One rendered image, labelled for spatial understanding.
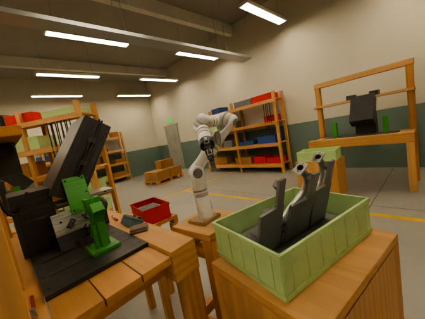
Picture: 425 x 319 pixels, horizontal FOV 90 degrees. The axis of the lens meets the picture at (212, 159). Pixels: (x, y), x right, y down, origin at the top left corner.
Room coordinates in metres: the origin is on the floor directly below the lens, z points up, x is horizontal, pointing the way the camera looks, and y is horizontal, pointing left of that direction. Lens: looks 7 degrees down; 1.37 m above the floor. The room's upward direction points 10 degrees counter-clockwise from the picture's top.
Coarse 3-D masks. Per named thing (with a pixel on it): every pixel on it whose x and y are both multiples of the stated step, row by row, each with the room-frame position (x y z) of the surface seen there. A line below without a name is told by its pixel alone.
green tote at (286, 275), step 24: (288, 192) 1.25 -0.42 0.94; (240, 216) 1.06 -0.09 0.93; (360, 216) 0.90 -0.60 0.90; (216, 240) 0.97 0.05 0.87; (240, 240) 0.79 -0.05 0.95; (312, 240) 0.72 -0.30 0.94; (336, 240) 0.79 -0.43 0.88; (360, 240) 0.89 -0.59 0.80; (240, 264) 0.83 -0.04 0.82; (264, 264) 0.70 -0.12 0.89; (288, 264) 0.65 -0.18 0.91; (312, 264) 0.71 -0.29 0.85; (288, 288) 0.64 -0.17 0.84
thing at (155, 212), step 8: (144, 200) 1.79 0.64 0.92; (152, 200) 1.84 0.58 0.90; (160, 200) 1.72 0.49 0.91; (136, 208) 1.59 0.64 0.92; (144, 208) 1.66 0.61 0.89; (152, 208) 1.52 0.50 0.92; (160, 208) 1.56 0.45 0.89; (168, 208) 1.60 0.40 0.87; (144, 216) 1.48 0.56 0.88; (152, 216) 1.52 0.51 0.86; (160, 216) 1.55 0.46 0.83; (168, 216) 1.59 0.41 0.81; (152, 224) 1.51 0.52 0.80
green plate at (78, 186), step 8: (80, 176) 1.27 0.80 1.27; (64, 184) 1.20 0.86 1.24; (72, 184) 1.23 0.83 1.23; (80, 184) 1.25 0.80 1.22; (72, 192) 1.21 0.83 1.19; (80, 192) 1.24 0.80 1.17; (88, 192) 1.26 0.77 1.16; (72, 200) 1.20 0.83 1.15; (80, 200) 1.22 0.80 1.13; (72, 208) 1.18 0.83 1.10; (80, 208) 1.20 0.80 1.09
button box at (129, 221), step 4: (124, 216) 1.36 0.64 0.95; (128, 216) 1.32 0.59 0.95; (132, 216) 1.29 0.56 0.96; (124, 220) 1.33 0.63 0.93; (128, 220) 1.29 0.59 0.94; (132, 220) 1.27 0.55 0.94; (136, 220) 1.28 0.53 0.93; (140, 220) 1.30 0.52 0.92; (124, 224) 1.31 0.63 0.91; (128, 224) 1.27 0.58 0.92; (132, 224) 1.26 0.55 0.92; (136, 224) 1.28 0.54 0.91
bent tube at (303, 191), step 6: (300, 162) 0.86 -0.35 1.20; (294, 168) 0.86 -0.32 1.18; (300, 168) 0.87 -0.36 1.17; (300, 174) 0.83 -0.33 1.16; (306, 174) 0.86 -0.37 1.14; (306, 180) 0.89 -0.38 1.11; (306, 186) 0.90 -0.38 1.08; (300, 192) 0.91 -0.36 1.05; (306, 192) 0.91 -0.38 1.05; (294, 198) 0.91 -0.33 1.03; (300, 198) 0.90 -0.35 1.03; (282, 222) 0.88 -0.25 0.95
